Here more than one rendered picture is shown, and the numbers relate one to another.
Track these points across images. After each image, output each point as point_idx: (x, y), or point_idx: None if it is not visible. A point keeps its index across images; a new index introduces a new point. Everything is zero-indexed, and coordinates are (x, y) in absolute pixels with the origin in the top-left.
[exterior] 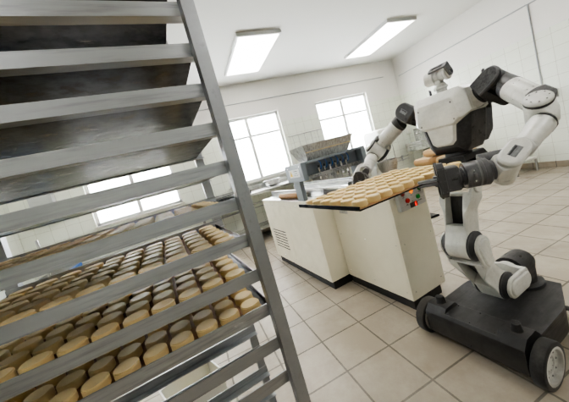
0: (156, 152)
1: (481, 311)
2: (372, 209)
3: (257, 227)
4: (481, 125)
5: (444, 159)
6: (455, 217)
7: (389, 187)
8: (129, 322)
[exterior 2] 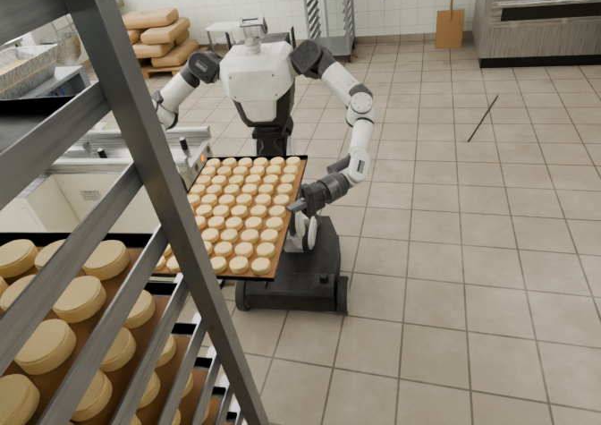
0: None
1: (290, 270)
2: None
3: (258, 395)
4: (292, 95)
5: (258, 134)
6: None
7: (267, 225)
8: None
